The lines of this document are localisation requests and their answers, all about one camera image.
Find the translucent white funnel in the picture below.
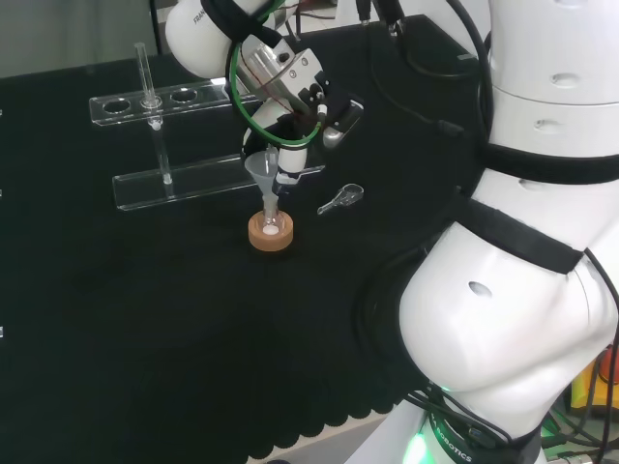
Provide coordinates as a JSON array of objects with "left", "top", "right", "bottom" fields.
[{"left": 243, "top": 150, "right": 281, "bottom": 210}]

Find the clear round-bottom flask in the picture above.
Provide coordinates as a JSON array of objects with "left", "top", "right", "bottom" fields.
[{"left": 260, "top": 193, "right": 286, "bottom": 239}]

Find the black cable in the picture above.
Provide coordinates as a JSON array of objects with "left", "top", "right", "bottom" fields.
[
  {"left": 384, "top": 0, "right": 468, "bottom": 139},
  {"left": 447, "top": 0, "right": 493, "bottom": 151}
]

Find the clear glass weighing funnel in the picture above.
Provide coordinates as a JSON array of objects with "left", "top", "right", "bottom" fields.
[{"left": 316, "top": 183, "right": 366, "bottom": 217}]

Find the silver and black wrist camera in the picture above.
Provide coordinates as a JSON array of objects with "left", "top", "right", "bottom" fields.
[{"left": 320, "top": 98, "right": 365, "bottom": 152}]

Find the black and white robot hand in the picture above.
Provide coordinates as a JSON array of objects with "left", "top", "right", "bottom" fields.
[{"left": 239, "top": 95, "right": 331, "bottom": 195}]

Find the brown cork ring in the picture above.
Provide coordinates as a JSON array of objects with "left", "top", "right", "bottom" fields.
[{"left": 247, "top": 212, "right": 295, "bottom": 254}]

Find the clear acrylic funnel stand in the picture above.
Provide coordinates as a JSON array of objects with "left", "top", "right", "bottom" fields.
[{"left": 88, "top": 42, "right": 327, "bottom": 213}]

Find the yellow stop button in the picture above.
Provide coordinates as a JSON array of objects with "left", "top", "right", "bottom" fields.
[{"left": 570, "top": 343, "right": 619, "bottom": 413}]

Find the green cable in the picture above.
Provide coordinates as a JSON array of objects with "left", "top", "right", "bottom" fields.
[{"left": 228, "top": 0, "right": 324, "bottom": 149}]

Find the black bench cloth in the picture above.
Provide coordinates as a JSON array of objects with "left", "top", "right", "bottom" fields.
[{"left": 0, "top": 13, "right": 489, "bottom": 464}]

